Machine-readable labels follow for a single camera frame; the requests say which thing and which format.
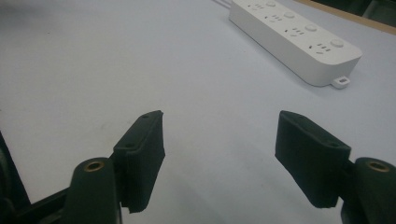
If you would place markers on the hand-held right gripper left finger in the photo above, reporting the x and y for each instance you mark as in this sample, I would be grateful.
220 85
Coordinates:
140 161

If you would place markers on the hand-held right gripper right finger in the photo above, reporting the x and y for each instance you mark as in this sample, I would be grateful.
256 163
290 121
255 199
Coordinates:
314 161

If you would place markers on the white power strip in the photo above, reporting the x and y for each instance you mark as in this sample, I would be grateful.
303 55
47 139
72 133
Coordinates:
299 40

